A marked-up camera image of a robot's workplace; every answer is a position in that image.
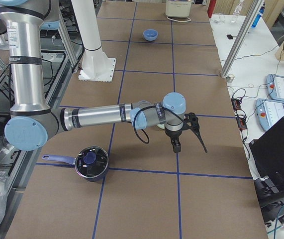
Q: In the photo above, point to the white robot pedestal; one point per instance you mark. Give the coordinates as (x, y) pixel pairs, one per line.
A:
(96, 65)

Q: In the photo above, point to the upper teach pendant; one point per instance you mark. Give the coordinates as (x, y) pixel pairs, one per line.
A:
(275, 86)

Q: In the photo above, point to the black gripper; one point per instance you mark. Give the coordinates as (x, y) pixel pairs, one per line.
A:
(173, 135)

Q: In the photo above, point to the clear plastic bottle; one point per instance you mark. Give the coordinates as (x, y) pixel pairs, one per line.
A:
(237, 11)

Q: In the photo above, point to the blue water bottle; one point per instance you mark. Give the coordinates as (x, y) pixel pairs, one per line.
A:
(259, 15)

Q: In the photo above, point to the aluminium frame post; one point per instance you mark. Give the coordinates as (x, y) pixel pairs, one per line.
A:
(246, 25)

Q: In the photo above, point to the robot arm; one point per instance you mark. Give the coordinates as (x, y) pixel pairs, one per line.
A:
(33, 122)

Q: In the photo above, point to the beige appliance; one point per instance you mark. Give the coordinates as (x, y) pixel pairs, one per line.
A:
(178, 8)

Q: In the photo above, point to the black monitor stand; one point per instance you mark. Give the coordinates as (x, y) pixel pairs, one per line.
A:
(270, 190)

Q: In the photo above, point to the dark blue saucepan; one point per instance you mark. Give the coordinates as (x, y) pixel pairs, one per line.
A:
(92, 163)

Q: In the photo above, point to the black orange power strip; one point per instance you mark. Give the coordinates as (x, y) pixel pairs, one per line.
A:
(239, 114)

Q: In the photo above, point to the lower teach pendant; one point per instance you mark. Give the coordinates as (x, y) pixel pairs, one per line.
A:
(269, 112)

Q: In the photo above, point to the blue bowl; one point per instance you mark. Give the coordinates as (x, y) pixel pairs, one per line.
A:
(150, 34)

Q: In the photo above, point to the black laptop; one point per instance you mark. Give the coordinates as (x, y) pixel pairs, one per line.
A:
(268, 151)

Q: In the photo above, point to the teach pendant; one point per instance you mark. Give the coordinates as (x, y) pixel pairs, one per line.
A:
(275, 86)
(269, 112)

